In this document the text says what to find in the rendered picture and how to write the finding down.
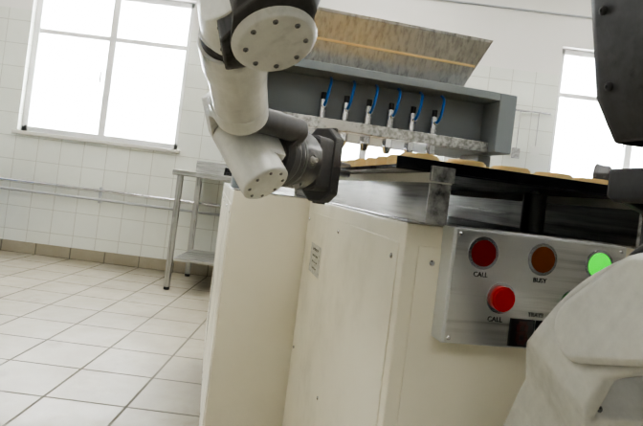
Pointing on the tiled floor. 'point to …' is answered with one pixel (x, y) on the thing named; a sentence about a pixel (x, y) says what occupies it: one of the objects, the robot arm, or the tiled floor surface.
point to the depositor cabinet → (253, 308)
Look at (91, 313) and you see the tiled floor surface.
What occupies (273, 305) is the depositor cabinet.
